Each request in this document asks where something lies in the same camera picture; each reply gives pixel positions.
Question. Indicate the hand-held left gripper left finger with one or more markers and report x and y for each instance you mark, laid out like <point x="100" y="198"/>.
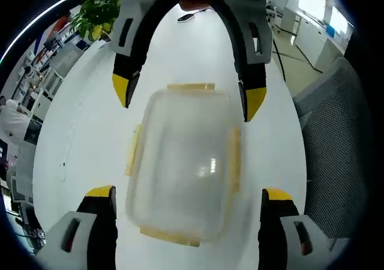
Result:
<point x="90" y="234"/>

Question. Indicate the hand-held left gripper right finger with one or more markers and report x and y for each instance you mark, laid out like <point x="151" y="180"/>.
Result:
<point x="276" y="237"/>

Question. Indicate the clear plastic box yellow buckles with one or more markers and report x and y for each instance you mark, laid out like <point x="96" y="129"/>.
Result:
<point x="183" y="168"/>

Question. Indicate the green potted plant white pot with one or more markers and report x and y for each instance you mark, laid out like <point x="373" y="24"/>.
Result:
<point x="96" y="15"/>

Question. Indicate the white low cabinets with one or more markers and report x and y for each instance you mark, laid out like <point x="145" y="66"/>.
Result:
<point x="321" y="39"/>

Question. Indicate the white storage shelves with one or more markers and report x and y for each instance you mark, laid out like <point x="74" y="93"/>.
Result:
<point x="45" y="54"/>

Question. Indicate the long ceiling light strip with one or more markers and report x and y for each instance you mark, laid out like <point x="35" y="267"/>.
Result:
<point x="36" y="21"/>

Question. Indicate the grey mesh office chair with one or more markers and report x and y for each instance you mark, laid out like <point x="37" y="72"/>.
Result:
<point x="333" y="150"/>

